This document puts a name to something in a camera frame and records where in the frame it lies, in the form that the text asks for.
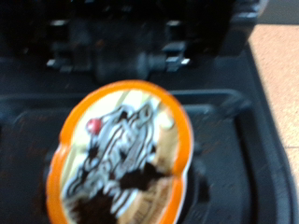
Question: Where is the black Keurig coffee machine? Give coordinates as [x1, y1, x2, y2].
[0, 0, 299, 224]

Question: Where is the orange rimmed coffee pod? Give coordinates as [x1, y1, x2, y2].
[46, 79, 194, 224]

